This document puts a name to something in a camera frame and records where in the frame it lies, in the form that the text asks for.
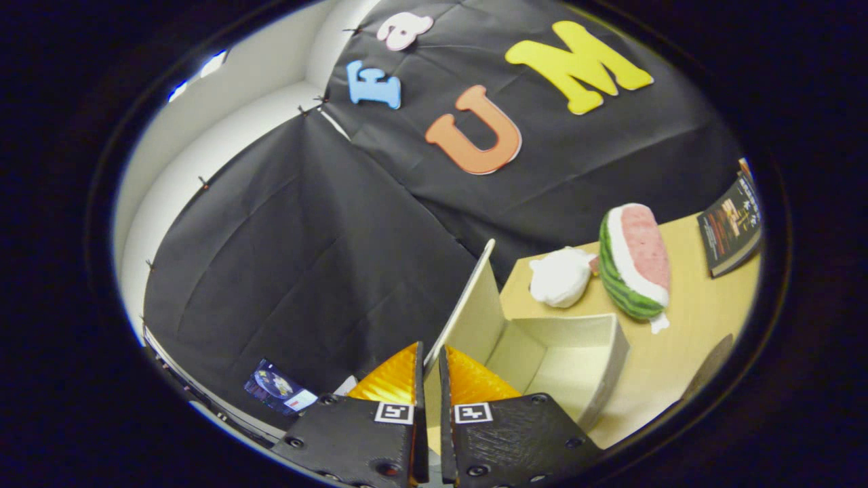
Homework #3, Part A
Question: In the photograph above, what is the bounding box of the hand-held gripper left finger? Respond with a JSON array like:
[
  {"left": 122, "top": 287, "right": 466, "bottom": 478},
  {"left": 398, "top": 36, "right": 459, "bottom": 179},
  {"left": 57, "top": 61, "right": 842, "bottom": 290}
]
[{"left": 271, "top": 341, "right": 429, "bottom": 488}]

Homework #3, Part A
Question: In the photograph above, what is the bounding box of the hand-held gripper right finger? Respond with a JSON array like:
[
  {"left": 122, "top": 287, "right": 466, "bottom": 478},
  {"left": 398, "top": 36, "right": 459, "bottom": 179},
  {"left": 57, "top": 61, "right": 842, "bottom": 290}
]
[{"left": 437, "top": 344, "right": 604, "bottom": 488}]

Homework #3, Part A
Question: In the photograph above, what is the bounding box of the pale lidded storage box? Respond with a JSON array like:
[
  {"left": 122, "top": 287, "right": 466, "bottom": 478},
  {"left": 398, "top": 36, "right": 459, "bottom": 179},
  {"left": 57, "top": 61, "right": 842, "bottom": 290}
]
[{"left": 424, "top": 239, "right": 631, "bottom": 451}]

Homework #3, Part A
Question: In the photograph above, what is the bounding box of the brown fuzzy shoe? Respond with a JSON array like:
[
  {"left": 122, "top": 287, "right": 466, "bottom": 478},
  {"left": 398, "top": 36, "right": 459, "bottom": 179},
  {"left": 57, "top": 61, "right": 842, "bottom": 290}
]
[{"left": 681, "top": 333, "right": 735, "bottom": 404}]

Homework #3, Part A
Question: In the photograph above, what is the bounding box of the blue printed card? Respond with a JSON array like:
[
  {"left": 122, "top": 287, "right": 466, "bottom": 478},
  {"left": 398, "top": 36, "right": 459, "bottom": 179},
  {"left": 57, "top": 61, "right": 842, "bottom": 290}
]
[{"left": 243, "top": 359, "right": 319, "bottom": 415}]

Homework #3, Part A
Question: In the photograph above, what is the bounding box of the white plush toy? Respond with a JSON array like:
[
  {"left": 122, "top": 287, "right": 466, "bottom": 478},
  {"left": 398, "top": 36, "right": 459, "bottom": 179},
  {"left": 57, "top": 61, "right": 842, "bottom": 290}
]
[{"left": 528, "top": 246, "right": 599, "bottom": 309}]

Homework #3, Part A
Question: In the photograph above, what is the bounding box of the watermelon slice plush toy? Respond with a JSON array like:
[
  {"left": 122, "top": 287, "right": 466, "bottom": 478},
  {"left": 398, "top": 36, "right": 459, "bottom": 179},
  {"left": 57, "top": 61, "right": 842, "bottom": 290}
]
[{"left": 598, "top": 203, "right": 673, "bottom": 335}]

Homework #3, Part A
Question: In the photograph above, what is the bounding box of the black cover book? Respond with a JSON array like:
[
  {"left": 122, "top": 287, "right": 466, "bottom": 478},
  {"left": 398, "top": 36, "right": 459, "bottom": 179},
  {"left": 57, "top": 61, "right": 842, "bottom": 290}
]
[{"left": 697, "top": 168, "right": 764, "bottom": 279}]

